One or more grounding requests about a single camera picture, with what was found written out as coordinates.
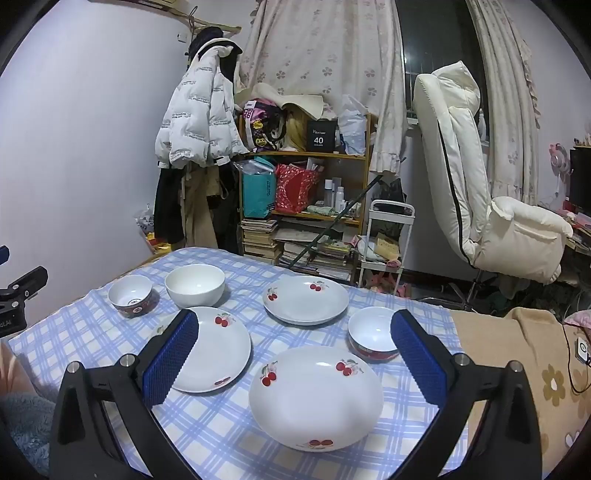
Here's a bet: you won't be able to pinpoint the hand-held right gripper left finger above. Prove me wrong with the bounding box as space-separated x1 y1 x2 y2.
48 308 200 480

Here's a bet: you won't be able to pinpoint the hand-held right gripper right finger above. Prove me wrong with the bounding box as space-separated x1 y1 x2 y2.
390 308 543 480

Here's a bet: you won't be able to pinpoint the white cherry-print plate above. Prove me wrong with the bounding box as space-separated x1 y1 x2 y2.
248 346 385 453
157 306 252 394
262 275 350 326

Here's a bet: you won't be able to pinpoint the small red-patterned bowl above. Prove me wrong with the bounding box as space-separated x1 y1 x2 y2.
347 306 402 363
107 274 154 319

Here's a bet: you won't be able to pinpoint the large plain white bowl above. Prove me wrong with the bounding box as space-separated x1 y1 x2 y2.
165 264 226 309

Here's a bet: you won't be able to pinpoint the person's left forearm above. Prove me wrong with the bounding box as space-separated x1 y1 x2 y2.
0 340 44 398

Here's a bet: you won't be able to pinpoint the pink toys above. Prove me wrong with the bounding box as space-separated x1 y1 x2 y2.
367 271 409 297

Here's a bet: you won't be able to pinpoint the beige floral blanket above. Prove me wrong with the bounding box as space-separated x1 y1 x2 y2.
450 307 591 476

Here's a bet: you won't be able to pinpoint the blue plaid cloth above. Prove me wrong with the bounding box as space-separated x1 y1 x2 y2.
8 247 467 480

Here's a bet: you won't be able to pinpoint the grey-blue fluffy cloth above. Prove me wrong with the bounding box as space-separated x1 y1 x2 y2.
0 391 57 476

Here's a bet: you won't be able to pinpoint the yellow packet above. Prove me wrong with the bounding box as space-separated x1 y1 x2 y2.
145 233 176 257

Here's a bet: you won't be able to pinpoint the beige paper bag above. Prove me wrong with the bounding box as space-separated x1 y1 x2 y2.
373 233 402 261

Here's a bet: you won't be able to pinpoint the clear printed plastic bag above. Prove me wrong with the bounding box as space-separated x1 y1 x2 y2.
135 205 158 241

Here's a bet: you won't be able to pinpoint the white trolley cart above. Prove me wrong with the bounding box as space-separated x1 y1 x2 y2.
358 199 415 296

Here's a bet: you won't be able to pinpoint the pile of magazines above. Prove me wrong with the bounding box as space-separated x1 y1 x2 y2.
277 226 356 282

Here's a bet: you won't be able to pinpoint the stack of old books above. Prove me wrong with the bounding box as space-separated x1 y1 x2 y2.
240 219 282 265

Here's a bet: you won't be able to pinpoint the beige hanging coat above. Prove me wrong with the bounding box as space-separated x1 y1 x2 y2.
182 166 220 250

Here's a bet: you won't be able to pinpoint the black hanging coat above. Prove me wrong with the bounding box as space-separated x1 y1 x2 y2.
154 166 188 245

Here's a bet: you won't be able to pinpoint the black pole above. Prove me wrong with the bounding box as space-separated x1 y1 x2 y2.
277 175 384 267

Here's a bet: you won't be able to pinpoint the black hanging garment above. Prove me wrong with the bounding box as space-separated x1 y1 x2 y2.
217 164 243 254

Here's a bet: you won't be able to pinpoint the teal bag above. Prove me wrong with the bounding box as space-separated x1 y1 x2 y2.
241 157 278 220

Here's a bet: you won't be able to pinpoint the white padded recliner chair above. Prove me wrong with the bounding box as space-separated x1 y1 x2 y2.
412 61 574 315

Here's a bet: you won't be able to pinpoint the red patterned bag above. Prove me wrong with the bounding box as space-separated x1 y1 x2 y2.
274 162 319 214

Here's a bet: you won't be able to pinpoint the wooden shelf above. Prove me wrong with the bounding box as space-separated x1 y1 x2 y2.
238 113 377 287

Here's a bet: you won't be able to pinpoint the white puffer jacket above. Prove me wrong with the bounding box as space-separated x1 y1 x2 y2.
154 38 250 169

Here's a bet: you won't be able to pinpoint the white plastic bag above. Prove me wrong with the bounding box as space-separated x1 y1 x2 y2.
337 95 370 155

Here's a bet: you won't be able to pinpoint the black box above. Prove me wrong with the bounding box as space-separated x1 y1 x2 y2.
307 119 340 151

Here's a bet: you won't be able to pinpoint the pink fan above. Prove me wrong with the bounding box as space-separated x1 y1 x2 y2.
549 143 571 204

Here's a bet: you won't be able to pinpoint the pink and black printed bag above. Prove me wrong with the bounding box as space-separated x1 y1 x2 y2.
242 98 287 152

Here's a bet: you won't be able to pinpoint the tan bag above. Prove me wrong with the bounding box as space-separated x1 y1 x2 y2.
284 108 310 151

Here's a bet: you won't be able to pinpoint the narrow floral curtain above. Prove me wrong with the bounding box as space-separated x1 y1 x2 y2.
466 0 541 206

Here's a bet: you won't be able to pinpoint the beige foam sheet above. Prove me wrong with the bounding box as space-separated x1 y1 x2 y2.
252 83 326 116

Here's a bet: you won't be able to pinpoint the black hooded garment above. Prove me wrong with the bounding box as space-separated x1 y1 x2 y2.
187 26 243 79

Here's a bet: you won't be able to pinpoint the yellowed air conditioner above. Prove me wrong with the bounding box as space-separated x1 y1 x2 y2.
148 0 183 17

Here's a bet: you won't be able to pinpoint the dark window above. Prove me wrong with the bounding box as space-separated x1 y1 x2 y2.
397 0 483 116

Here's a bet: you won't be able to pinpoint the wide floral curtain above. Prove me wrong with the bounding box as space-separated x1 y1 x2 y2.
238 0 409 174

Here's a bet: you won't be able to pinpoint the black cable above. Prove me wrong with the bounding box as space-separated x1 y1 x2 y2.
561 323 591 395

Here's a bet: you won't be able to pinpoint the wooden hanging rail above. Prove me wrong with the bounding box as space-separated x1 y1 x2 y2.
152 0 242 35

